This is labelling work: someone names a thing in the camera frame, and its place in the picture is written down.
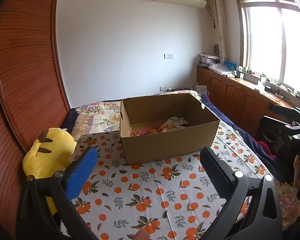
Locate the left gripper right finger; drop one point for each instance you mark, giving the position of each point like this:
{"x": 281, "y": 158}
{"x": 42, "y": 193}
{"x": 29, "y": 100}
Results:
{"x": 252, "y": 209}

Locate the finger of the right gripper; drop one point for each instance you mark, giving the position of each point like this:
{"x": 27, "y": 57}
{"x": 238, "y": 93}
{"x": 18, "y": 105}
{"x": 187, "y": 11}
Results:
{"x": 292, "y": 115}
{"x": 271, "y": 130}

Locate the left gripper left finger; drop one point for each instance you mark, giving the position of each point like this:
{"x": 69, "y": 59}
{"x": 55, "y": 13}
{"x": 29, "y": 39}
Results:
{"x": 34, "y": 219}

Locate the white blue snack packet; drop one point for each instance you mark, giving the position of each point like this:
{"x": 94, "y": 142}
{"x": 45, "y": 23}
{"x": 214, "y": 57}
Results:
{"x": 175, "y": 121}

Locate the orange chicken feet snack packet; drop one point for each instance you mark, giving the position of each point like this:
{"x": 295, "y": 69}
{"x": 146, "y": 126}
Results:
{"x": 168, "y": 128}

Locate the pink braised meat snack packet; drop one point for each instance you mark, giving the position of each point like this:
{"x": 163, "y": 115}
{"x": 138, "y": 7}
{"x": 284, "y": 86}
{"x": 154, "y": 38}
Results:
{"x": 147, "y": 131}

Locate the left hand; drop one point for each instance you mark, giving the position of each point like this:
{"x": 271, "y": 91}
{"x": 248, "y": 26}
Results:
{"x": 142, "y": 234}

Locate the wooden low cabinet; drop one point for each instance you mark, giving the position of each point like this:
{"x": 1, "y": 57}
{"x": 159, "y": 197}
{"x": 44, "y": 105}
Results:
{"x": 239, "y": 101}

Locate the yellow plush toy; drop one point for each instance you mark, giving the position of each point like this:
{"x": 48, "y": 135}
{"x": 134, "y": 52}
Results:
{"x": 51, "y": 152}

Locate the orange print white blanket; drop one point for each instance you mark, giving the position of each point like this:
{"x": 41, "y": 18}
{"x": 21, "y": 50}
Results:
{"x": 171, "y": 198}

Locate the brown cardboard box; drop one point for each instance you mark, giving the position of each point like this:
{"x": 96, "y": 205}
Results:
{"x": 147, "y": 112}

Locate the floral quilt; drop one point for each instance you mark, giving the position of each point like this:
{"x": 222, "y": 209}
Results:
{"x": 103, "y": 116}

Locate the wooden wardrobe door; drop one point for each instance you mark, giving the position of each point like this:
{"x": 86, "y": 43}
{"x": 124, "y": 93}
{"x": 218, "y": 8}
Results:
{"x": 32, "y": 94}

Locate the patterned curtain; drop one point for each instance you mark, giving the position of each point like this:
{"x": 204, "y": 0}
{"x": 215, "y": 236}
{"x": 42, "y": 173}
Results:
{"x": 219, "y": 19}

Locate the white wall socket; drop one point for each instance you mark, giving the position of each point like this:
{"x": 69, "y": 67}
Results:
{"x": 167, "y": 88}

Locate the white wall switch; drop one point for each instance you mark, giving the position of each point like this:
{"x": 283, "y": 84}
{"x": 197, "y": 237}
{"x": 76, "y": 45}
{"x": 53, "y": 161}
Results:
{"x": 168, "y": 56}

